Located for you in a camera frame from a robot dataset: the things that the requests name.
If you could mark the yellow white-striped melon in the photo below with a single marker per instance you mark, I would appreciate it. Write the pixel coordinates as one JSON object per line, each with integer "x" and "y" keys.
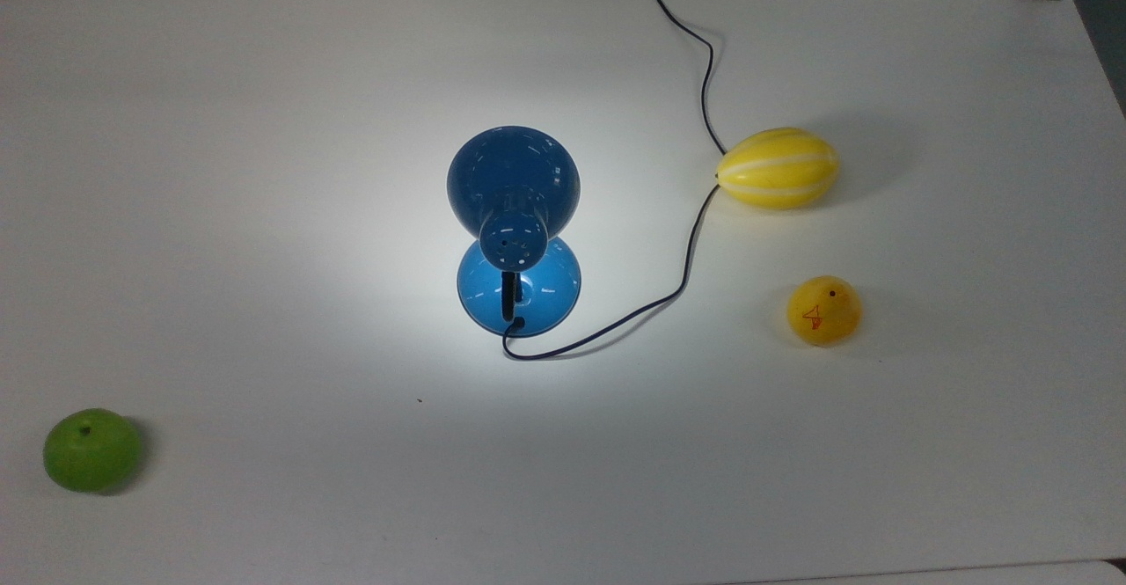
{"x": 778, "y": 169}

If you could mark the yellow orange round fruit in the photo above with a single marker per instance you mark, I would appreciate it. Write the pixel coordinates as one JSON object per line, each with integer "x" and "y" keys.
{"x": 827, "y": 312}

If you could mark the green apple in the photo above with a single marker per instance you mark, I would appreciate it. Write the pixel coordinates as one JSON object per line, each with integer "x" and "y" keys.
{"x": 91, "y": 451}

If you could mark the blue desk lamp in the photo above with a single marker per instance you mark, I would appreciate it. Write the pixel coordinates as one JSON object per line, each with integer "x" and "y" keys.
{"x": 510, "y": 171}

